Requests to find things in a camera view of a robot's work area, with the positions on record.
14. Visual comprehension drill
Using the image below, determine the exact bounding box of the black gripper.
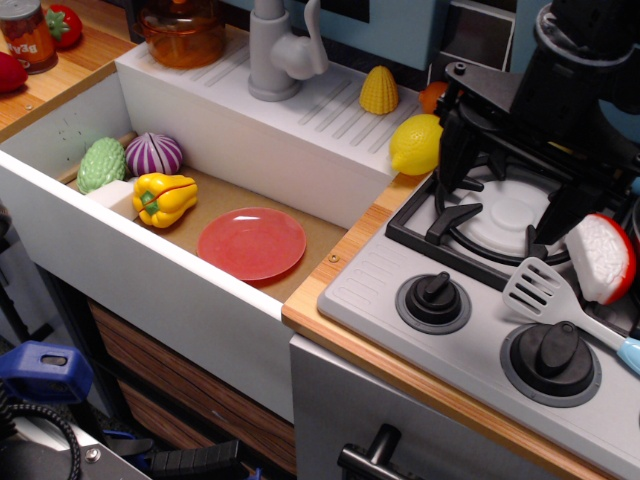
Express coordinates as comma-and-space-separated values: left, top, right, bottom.
437, 62, 639, 245

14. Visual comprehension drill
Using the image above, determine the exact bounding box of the yellow plastic lemon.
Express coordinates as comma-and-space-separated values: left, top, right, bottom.
389, 114, 443, 176

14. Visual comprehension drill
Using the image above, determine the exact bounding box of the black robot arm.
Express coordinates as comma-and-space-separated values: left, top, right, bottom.
436, 1, 639, 245

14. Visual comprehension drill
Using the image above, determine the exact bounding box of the red plastic plate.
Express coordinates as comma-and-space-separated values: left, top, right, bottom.
196, 207, 307, 282

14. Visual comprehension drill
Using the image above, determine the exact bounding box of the black stove grate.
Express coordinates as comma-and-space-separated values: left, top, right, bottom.
385, 157, 581, 291

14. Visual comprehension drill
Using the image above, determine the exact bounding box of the orange toy carrot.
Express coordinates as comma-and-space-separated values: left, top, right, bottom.
418, 81, 448, 114

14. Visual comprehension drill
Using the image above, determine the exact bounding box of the red white toy sushi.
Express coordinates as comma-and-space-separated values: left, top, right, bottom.
565, 214, 636, 305

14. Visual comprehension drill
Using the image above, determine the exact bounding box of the small black stove knob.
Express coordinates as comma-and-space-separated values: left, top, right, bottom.
395, 271, 472, 335

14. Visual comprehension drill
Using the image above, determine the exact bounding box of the yellow toy corn piece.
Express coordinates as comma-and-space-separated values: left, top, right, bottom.
359, 65, 399, 115

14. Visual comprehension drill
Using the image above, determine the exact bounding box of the large black stove knob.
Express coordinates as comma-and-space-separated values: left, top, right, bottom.
500, 321, 602, 408

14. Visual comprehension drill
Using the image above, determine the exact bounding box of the grey toy faucet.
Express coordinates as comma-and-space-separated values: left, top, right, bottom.
248, 0, 329, 102

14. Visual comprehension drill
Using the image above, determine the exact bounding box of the white sink basin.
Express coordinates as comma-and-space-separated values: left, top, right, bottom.
1, 30, 420, 420

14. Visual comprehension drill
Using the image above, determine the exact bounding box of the yellow toy bell pepper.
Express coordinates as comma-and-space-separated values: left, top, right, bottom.
132, 173, 198, 229

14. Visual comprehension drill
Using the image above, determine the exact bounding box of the orange transparent pot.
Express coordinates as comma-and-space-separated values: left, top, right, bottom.
136, 0, 226, 70

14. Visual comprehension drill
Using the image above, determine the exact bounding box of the purple toy onion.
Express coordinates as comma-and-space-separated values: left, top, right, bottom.
125, 132, 183, 176

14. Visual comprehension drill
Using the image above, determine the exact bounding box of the white foam block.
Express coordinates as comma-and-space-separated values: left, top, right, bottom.
86, 180, 138, 221

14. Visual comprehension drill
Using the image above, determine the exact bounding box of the green toy bitter gourd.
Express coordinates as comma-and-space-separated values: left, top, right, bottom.
76, 137, 126, 194

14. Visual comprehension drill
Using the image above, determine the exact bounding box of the red toy strawberry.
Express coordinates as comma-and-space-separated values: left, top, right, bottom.
45, 5, 83, 49

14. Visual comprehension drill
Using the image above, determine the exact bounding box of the red toy fruit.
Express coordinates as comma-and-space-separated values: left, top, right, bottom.
0, 52, 28, 93

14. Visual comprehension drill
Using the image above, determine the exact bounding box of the toy beans can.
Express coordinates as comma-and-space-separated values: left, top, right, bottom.
1, 0, 58, 75

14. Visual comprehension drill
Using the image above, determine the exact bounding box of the blue clamp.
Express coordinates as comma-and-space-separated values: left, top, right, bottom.
1, 341, 94, 405

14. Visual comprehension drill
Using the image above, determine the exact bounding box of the grey spatula blue handle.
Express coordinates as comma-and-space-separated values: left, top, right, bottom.
502, 257, 639, 375

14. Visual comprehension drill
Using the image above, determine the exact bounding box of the metal oven door handle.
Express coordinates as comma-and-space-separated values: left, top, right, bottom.
337, 424, 419, 480

